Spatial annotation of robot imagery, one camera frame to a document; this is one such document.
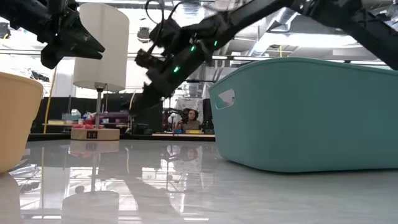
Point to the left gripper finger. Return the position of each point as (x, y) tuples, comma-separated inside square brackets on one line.
[(90, 56), (87, 37)]

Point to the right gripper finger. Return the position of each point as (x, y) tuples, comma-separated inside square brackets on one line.
[(154, 99), (141, 101)]

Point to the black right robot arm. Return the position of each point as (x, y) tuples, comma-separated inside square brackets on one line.
[(311, 12)]

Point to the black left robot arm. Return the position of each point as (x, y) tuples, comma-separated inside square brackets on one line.
[(25, 15)]

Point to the white cylindrical lamp shade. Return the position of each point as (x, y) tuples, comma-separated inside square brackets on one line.
[(105, 46)]

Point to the white patterned cloth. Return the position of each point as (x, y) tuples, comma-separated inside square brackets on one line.
[(186, 102)]

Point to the thin black metal stand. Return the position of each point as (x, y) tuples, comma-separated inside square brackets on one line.
[(202, 81)]

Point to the metal lamp pole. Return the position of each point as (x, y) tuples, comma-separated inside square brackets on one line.
[(99, 105)]

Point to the person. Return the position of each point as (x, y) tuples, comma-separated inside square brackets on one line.
[(190, 123)]

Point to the yellow flat box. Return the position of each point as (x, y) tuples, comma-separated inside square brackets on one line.
[(193, 132)]

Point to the red clips pile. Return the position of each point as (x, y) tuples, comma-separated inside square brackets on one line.
[(84, 126)]

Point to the yellow plastic bin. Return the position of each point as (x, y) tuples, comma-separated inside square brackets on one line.
[(15, 124)]

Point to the large teal plastic bin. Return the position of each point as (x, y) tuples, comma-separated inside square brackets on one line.
[(311, 118)]

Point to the silver ventilation duct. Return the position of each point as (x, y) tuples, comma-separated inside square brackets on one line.
[(273, 21)]

